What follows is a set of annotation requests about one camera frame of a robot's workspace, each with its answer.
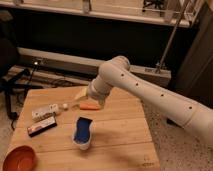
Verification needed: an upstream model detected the orange ceramic bowl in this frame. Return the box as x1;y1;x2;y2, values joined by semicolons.
2;145;37;171

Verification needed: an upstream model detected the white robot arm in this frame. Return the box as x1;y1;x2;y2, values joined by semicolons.
87;56;213;148

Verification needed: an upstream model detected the yellow cheese wedge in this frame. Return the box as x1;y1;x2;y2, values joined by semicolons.
74;87;87;101

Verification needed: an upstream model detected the orange carrot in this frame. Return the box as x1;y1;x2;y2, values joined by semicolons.
79;103;100;110

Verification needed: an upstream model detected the metal pole stand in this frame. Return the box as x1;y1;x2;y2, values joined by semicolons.
155;0;190;74

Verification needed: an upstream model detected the white rectangular box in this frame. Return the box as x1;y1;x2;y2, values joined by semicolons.
32;104;60;122

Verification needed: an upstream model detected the black and white box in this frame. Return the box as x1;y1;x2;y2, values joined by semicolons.
27;117;57;137

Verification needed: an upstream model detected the long grey metal beam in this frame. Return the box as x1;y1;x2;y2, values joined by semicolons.
18;47;171;87

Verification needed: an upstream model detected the dark cabinet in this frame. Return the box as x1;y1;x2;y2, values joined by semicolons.
171;0;213;108

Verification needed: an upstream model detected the black office chair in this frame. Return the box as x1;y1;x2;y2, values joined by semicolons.
0;10;29;120

